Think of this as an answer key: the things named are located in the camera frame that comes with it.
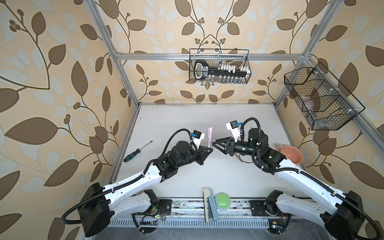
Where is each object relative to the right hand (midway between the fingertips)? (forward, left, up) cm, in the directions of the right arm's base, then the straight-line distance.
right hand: (215, 144), depth 68 cm
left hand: (0, +1, -4) cm, 4 cm away
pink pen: (+5, +2, +2) cm, 6 cm away
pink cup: (+6, -50, -24) cm, 56 cm away
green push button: (-19, -4, -26) cm, 32 cm away
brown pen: (-6, -10, -1) cm, 12 cm away
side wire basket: (+16, -56, +8) cm, 59 cm away
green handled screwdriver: (+8, +50, -25) cm, 56 cm away
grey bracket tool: (-17, +3, -24) cm, 29 cm away
